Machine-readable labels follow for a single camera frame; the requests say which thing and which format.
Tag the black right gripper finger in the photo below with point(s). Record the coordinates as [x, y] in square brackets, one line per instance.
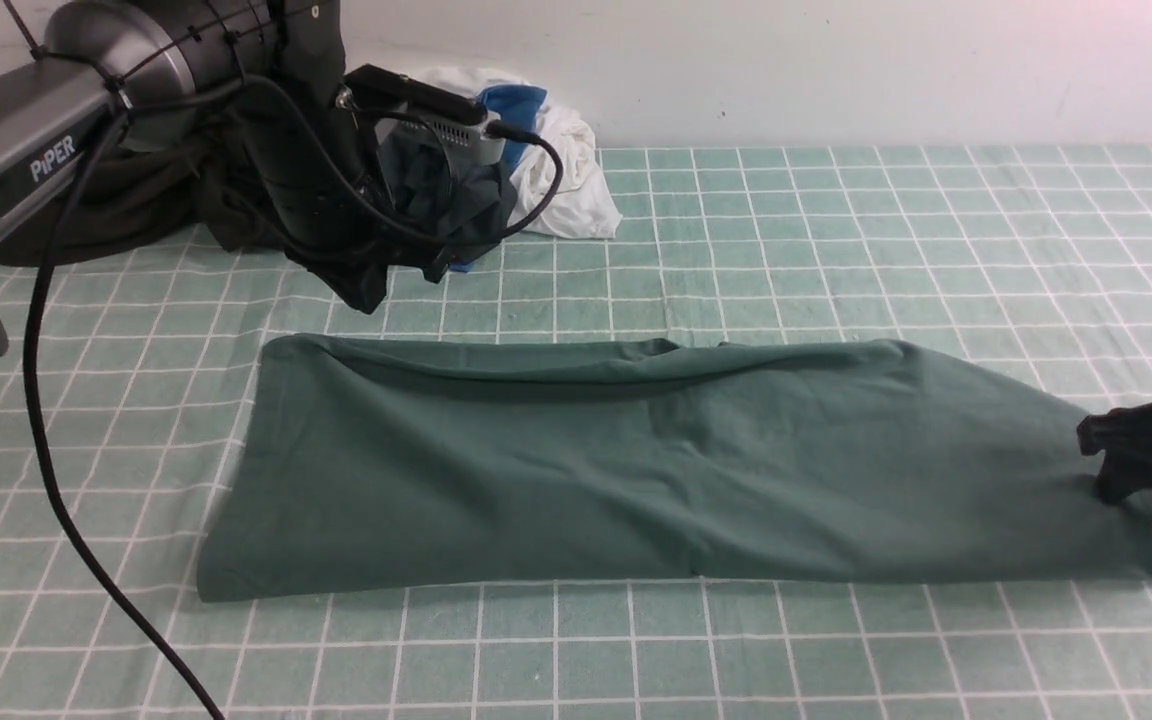
[1120, 477]
[1125, 431]

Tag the blue crumpled garment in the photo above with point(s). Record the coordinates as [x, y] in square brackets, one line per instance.
[520, 106]

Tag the green long sleeve shirt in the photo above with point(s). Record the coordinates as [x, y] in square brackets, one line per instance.
[373, 464]

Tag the white crumpled garment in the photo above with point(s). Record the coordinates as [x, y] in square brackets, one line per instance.
[583, 208]

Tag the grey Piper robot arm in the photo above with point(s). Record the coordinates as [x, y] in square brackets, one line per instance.
[144, 75]

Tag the green checkered table cloth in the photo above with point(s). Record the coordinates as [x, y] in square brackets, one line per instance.
[1035, 261]

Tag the dark teal crumpled shirt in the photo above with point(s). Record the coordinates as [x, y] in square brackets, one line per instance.
[465, 202]

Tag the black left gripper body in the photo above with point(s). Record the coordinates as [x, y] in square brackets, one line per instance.
[304, 148]

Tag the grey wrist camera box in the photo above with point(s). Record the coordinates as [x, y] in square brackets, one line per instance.
[423, 113]

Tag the dark olive crumpled garment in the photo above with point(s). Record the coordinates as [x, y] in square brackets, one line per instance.
[138, 198]

